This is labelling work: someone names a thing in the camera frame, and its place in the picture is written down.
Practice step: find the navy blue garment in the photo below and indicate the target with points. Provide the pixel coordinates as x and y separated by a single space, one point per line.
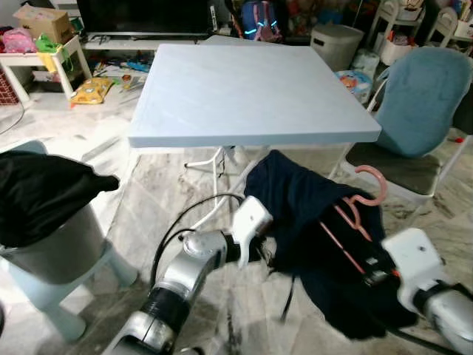
303 207

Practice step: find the pink plastic hanger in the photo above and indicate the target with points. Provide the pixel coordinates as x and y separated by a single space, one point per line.
384 185

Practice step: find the black garment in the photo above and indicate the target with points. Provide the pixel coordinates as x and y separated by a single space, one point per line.
44 196

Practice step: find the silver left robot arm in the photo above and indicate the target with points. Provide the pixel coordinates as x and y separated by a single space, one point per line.
185 266

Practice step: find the pale blue folding table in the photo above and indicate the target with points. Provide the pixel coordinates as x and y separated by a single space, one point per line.
244 96

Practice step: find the blue chair cushion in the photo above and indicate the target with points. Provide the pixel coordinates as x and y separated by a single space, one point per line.
421 100

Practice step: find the colourful toy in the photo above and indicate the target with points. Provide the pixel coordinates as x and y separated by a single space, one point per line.
353 80

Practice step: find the grey laundry bin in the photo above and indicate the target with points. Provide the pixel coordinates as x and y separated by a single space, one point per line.
59 251

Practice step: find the pale blue plastic stool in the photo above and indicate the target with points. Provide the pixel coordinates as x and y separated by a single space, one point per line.
44 296

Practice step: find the white television bench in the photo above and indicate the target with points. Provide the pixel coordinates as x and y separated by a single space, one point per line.
133 44

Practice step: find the black television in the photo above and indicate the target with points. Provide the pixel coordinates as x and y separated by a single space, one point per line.
148 15

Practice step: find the green bag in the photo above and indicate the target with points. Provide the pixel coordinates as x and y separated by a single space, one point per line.
48 44

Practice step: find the white side table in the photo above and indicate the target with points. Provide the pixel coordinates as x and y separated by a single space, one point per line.
22 59

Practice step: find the brown cardboard box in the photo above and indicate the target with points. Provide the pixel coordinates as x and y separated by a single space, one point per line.
44 22

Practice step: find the pink bag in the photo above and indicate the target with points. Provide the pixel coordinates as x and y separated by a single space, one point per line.
18 41

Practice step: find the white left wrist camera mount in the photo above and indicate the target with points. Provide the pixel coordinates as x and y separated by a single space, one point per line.
251 218

